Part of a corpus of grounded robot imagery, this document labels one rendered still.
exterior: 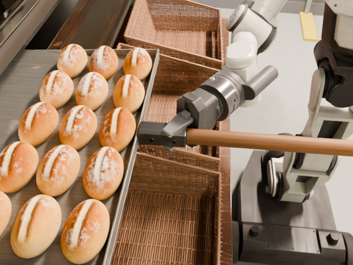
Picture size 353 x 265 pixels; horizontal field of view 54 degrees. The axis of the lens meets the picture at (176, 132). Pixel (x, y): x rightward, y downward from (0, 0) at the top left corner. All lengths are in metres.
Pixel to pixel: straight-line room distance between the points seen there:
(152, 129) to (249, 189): 1.29
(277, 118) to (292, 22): 1.46
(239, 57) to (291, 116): 1.86
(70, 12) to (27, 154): 0.62
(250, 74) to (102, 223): 0.44
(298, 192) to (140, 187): 0.75
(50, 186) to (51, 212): 0.05
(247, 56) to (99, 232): 0.46
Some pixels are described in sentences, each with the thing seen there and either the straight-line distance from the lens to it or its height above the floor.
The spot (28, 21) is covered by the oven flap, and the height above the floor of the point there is 1.42.
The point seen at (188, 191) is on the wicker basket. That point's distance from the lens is 1.29.
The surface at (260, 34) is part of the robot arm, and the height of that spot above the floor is 1.19.
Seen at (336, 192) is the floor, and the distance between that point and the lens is 2.23.
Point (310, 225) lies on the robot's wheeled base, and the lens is 1.84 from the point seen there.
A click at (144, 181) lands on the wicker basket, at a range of 1.27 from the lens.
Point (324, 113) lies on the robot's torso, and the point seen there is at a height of 0.87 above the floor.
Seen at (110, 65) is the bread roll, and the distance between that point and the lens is 0.80.
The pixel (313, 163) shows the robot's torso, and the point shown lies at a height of 0.64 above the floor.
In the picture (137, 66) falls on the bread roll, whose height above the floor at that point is 1.23.
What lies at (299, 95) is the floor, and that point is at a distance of 2.79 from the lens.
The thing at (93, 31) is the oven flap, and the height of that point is 1.02.
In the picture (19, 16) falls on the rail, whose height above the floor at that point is 1.43.
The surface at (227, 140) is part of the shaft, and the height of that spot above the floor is 1.21.
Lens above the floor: 1.67
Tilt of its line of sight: 45 degrees down
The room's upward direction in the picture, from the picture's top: straight up
